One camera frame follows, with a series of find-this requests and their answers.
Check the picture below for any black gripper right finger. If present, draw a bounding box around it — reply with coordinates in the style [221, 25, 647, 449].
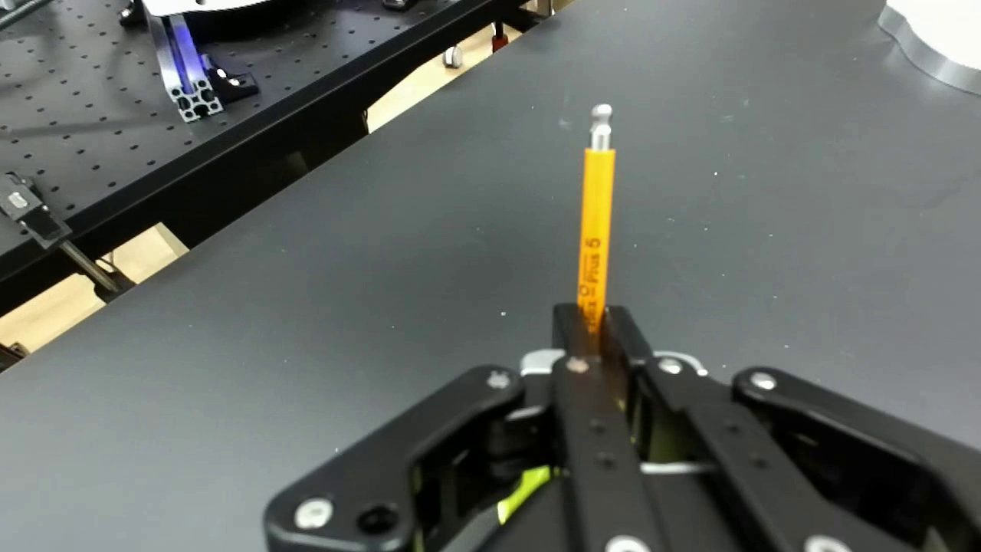
[605, 306, 807, 552]

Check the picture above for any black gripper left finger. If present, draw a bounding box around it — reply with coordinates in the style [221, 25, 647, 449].
[552, 304, 655, 552]

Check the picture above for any black optical breadboard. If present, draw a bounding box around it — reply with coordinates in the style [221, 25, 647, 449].
[0, 0, 525, 299]

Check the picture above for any grey metal base plate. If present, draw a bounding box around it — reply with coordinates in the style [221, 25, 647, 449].
[876, 0, 981, 94]

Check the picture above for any aluminium extrusion bracket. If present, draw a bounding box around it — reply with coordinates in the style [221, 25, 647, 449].
[140, 0, 257, 122]

